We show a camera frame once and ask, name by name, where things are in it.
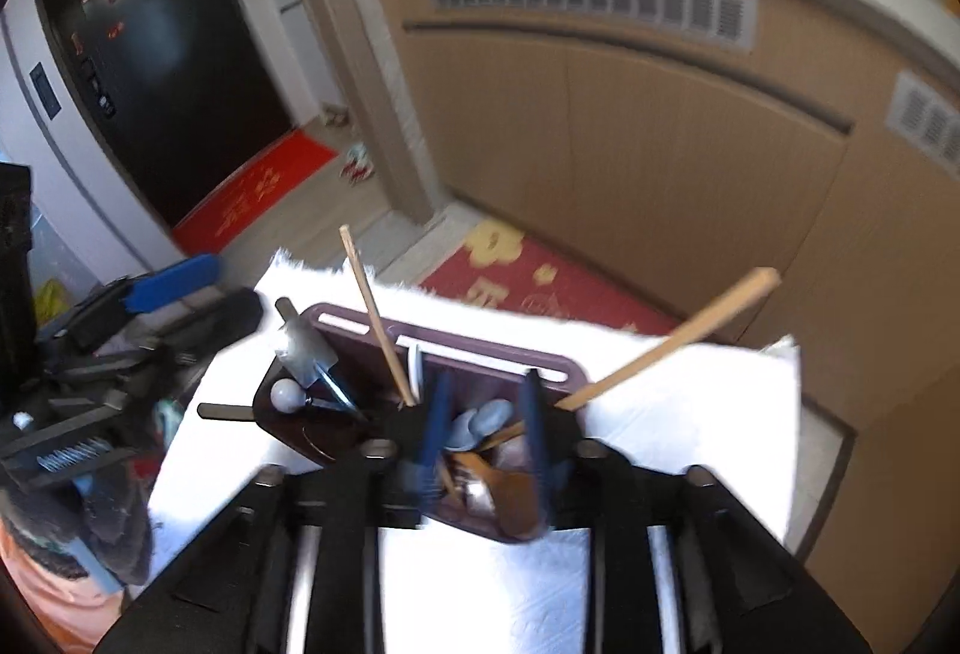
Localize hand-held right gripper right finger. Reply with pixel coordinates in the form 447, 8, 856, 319
521, 369, 875, 654

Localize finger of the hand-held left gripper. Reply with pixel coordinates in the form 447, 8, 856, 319
124, 254, 222, 314
161, 289, 265, 355

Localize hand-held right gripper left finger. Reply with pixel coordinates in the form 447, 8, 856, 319
94, 369, 458, 654

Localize grey spatula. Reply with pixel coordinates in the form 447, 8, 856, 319
276, 315, 336, 379

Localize purple plastic utensil holder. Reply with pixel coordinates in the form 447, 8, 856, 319
251, 301, 593, 546

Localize thin-handled metal spoon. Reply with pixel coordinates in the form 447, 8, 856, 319
316, 361, 370, 421

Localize person's left forearm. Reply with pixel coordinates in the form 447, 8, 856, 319
0, 519, 143, 647

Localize person's left hand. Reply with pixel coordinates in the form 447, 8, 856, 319
0, 466, 155, 587

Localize teal face mask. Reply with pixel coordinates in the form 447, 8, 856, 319
154, 399, 185, 446

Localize red doormat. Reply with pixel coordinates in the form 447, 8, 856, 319
171, 127, 340, 257

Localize white textured tablecloth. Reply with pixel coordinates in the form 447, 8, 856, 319
146, 247, 803, 654

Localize red floor mat gold print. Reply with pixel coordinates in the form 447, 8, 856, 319
416, 219, 683, 340

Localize patterned slippers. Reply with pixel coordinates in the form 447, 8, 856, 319
339, 144, 376, 182

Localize black door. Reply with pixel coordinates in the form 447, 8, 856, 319
34, 0, 293, 227

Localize door lock panel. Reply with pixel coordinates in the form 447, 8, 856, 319
28, 63, 62, 119

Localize brown kitchen counter cabinet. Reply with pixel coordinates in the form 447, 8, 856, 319
349, 0, 960, 595

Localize long white vent grille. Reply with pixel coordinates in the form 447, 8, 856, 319
429, 0, 760, 51

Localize short white vent grille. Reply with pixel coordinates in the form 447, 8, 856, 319
885, 73, 960, 164

